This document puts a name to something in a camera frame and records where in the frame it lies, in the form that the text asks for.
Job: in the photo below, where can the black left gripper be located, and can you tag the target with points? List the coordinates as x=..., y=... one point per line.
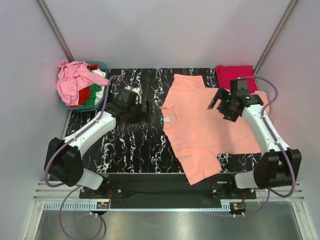
x=139, y=119

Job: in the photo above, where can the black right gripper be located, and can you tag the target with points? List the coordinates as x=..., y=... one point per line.
x=222, y=94

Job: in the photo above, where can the salmon orange t-shirt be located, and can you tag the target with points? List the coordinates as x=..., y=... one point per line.
x=198, y=135

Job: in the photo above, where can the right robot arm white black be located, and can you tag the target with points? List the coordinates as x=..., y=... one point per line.
x=272, y=150

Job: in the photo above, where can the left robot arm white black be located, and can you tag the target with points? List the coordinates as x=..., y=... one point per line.
x=63, y=163

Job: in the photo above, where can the folded magenta t-shirt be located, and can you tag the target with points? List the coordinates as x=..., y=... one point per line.
x=227, y=73

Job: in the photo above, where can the white garment in basket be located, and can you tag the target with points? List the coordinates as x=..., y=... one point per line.
x=100, y=75

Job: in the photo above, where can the green garment in basket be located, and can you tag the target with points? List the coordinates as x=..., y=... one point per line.
x=93, y=88

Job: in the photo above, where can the teal laundry basket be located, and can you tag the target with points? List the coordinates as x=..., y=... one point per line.
x=83, y=107

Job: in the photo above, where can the red garment in basket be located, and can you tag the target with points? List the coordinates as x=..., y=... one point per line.
x=85, y=93

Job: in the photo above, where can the light pink t-shirt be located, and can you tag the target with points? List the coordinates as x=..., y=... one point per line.
x=73, y=77

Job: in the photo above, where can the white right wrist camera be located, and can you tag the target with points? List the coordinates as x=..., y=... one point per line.
x=239, y=87

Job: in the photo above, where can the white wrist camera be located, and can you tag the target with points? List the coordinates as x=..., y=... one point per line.
x=239, y=87
x=138, y=91

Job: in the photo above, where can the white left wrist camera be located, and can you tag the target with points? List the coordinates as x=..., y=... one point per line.
x=138, y=91

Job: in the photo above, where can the right corner aluminium post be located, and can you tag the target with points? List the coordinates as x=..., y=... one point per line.
x=278, y=29

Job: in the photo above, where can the corner aluminium post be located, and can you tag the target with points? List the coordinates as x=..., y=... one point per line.
x=55, y=29
x=278, y=29

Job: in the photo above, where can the aluminium frame rail front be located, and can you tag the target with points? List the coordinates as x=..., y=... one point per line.
x=64, y=198

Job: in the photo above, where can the left corner aluminium post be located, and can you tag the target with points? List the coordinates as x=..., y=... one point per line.
x=55, y=29

